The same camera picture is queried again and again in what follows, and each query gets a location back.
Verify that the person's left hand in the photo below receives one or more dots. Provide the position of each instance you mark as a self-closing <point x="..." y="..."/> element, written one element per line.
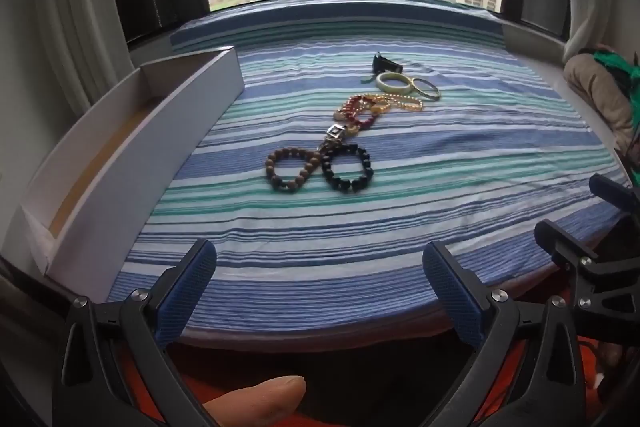
<point x="260" y="399"/>

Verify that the green cloth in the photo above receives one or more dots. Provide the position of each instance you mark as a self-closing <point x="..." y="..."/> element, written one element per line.
<point x="612" y="59"/>

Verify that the thin metal bangle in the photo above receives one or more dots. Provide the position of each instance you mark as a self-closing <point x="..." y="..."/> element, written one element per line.
<point x="430" y="93"/>

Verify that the blue green striped bed sheet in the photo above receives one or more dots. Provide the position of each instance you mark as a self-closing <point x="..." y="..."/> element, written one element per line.
<point x="425" y="207"/>

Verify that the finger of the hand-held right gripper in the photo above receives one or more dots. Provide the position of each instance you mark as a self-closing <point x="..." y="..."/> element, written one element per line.
<point x="612" y="194"/>
<point x="562" y="239"/>

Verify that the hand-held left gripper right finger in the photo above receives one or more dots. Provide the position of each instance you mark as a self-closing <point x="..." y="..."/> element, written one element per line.
<point x="452" y="292"/>

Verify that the green pendant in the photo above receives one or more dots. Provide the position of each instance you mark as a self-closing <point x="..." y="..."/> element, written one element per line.
<point x="368" y="79"/>

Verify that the silver metal charm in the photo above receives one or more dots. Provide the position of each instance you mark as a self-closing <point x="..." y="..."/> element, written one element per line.
<point x="335" y="136"/>

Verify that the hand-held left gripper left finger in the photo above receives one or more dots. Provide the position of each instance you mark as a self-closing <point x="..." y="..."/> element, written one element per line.
<point x="187" y="287"/>

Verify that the pale jade bangle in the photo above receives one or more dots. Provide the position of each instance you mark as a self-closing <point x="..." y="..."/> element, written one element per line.
<point x="385" y="83"/>

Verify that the black wristwatch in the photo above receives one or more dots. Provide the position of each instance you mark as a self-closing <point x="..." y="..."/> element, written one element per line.
<point x="387" y="64"/>

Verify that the white cardboard box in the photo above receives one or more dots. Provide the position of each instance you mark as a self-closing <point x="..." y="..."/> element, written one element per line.
<point x="165" y="117"/>

